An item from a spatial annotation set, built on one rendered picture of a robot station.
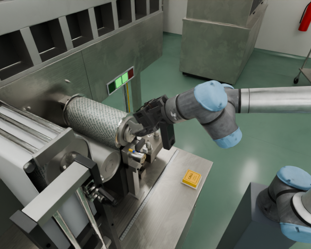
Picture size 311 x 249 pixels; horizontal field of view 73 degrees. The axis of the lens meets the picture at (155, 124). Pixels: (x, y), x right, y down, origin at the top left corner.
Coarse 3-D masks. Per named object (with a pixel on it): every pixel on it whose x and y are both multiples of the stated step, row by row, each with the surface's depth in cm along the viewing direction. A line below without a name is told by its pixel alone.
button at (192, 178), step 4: (188, 172) 104; (192, 172) 104; (184, 176) 102; (188, 176) 102; (192, 176) 102; (196, 176) 102; (200, 176) 103; (184, 180) 101; (188, 180) 100; (192, 180) 100; (196, 180) 100; (188, 184) 101; (192, 184) 99; (196, 184) 99
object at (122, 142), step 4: (68, 108) 82; (128, 120) 75; (132, 120) 77; (124, 124) 73; (120, 128) 73; (124, 128) 74; (120, 132) 73; (120, 136) 74; (120, 140) 75; (120, 144) 76; (124, 144) 78
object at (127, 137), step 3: (126, 126) 75; (129, 126) 75; (126, 129) 74; (129, 129) 75; (123, 132) 75; (126, 132) 74; (129, 132) 76; (123, 135) 75; (126, 135) 75; (129, 135) 76; (132, 135) 79; (123, 138) 76; (126, 138) 75; (129, 138) 77; (132, 138) 79; (126, 141) 77; (129, 141) 78
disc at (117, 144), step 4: (132, 112) 77; (124, 116) 73; (128, 116) 75; (132, 116) 78; (124, 120) 74; (120, 124) 72; (116, 132) 72; (116, 136) 72; (116, 140) 73; (132, 140) 84; (116, 144) 74; (120, 148) 78
